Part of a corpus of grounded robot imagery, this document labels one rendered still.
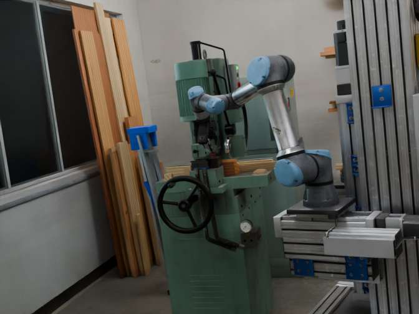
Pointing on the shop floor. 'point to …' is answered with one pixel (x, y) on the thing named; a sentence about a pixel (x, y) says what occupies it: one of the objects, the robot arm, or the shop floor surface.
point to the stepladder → (149, 171)
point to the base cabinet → (218, 266)
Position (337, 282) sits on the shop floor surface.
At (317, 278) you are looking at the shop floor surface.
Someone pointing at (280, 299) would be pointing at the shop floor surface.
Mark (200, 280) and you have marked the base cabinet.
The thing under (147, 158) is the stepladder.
